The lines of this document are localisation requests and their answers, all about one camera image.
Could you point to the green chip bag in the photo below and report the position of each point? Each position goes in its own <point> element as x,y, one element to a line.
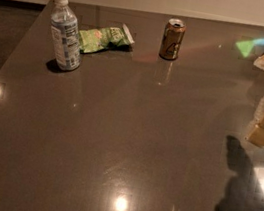
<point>95,40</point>

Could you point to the clear plastic water bottle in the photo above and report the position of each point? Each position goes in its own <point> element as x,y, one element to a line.
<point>64,29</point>

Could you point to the brown soda can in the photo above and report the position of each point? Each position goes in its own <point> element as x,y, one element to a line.
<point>172,39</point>

